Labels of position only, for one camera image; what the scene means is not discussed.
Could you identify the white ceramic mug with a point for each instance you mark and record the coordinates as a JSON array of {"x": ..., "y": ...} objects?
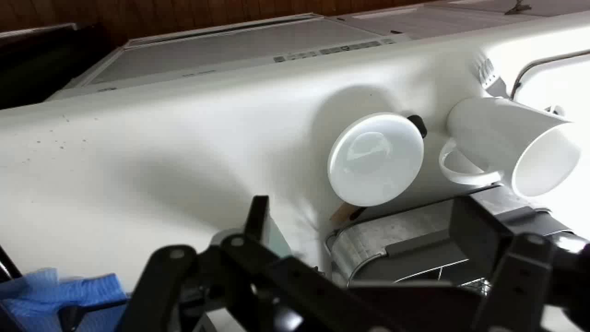
[{"x": 498, "y": 141}]

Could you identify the metal dish rack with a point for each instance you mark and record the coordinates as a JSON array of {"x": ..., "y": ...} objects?
[{"x": 414, "y": 245}]

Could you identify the white stove top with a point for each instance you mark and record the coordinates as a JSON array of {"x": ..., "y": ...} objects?
[{"x": 297, "y": 38}]

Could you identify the blue cloth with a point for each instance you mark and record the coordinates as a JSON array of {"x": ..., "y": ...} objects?
[{"x": 36, "y": 302}]

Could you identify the white plastic cup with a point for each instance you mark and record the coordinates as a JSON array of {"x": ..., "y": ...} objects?
[{"x": 377, "y": 160}]

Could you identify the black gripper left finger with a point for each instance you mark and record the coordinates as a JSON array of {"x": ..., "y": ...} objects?
[{"x": 238, "y": 274}]

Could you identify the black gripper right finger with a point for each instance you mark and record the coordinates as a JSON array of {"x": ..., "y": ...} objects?
[{"x": 526, "y": 265}]

